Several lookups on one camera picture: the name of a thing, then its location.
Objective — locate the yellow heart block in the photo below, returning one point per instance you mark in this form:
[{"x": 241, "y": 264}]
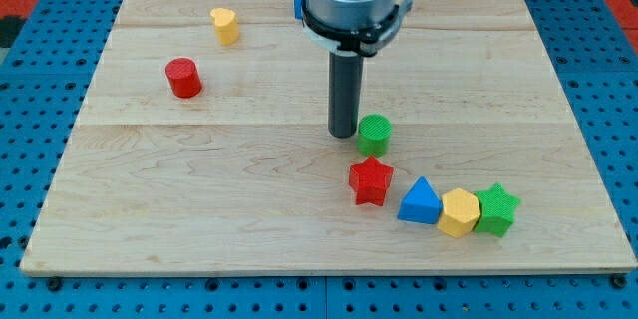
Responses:
[{"x": 225, "y": 25}]

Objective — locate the yellow hexagon block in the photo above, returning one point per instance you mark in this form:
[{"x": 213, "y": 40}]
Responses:
[{"x": 460, "y": 213}]

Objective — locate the blue triangle block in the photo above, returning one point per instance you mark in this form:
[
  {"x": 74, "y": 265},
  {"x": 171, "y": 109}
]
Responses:
[{"x": 420, "y": 204}]

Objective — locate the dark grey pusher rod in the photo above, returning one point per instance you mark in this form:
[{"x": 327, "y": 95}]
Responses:
[{"x": 345, "y": 79}]

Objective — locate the green cylinder block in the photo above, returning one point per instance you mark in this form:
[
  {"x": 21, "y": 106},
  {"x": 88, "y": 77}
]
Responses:
[{"x": 374, "y": 135}]

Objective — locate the green star block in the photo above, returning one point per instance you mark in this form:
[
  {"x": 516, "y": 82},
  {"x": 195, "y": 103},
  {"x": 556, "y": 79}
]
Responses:
[{"x": 497, "y": 208}]

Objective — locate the red cylinder block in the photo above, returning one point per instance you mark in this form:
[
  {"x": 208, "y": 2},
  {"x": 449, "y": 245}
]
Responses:
[{"x": 183, "y": 77}]

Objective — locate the red star block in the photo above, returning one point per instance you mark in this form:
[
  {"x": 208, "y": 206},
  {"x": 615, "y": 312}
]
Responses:
[{"x": 370, "y": 181}]

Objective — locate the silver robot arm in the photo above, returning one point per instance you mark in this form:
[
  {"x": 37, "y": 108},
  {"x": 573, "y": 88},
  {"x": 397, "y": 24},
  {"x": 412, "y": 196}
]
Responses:
[{"x": 351, "y": 31}]

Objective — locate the wooden board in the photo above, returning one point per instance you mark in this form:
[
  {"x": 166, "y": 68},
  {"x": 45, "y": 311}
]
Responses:
[{"x": 244, "y": 179}]

